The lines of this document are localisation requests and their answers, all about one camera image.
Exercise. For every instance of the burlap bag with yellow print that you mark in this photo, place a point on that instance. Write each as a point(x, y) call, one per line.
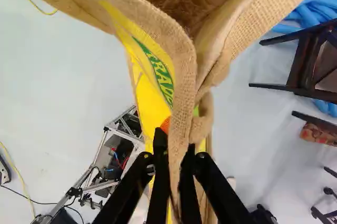
point(181, 58)

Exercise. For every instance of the dark wooden chair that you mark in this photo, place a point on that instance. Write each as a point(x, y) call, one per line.
point(305, 58)

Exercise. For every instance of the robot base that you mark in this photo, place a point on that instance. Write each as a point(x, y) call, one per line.
point(116, 160)

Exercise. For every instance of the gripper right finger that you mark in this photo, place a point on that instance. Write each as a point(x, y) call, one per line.
point(210, 189)

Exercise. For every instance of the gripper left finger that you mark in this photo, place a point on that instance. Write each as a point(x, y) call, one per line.
point(160, 171)

